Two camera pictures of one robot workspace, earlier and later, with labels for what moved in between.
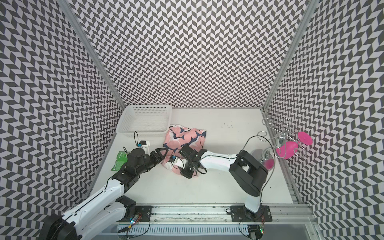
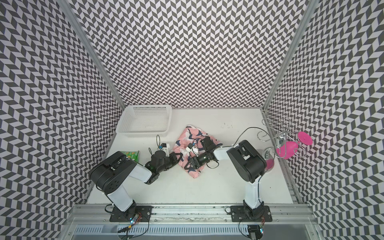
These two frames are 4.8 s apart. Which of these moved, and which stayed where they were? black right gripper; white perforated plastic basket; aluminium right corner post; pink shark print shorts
Moved: pink shark print shorts; black right gripper
Stayed: white perforated plastic basket; aluminium right corner post
